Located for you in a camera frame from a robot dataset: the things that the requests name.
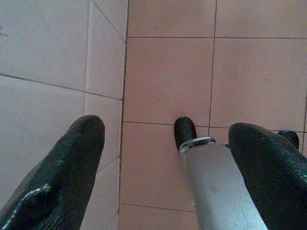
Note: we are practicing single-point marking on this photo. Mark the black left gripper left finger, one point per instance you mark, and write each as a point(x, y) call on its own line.
point(60, 172)

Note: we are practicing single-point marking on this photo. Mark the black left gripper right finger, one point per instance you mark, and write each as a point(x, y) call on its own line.
point(268, 167)

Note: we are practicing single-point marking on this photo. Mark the black robot foot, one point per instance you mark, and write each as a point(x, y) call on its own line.
point(183, 131)
point(290, 137)

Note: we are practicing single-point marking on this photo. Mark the silver robot leg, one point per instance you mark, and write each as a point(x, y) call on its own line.
point(216, 187)

